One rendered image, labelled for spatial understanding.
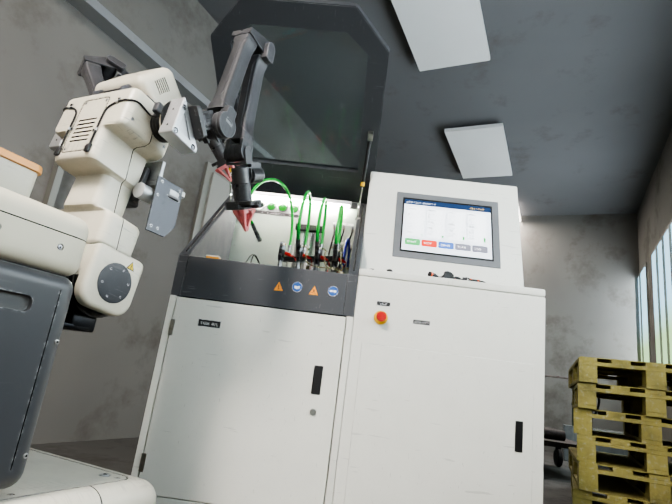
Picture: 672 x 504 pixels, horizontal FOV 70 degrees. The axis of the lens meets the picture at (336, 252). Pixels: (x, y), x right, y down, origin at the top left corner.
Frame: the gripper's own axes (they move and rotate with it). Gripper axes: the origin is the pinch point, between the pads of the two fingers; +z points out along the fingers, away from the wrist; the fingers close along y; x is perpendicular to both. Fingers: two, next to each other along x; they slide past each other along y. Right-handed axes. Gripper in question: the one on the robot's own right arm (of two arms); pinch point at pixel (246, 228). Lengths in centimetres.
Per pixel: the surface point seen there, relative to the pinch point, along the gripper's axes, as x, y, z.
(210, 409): 6, 19, 64
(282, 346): -12.7, -1.6, 45.2
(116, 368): -81, 174, 102
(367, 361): -23, -31, 52
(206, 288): -9.9, 28.0, 23.8
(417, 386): -26, -48, 61
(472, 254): -82, -59, 23
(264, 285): -19.0, 7.9, 24.1
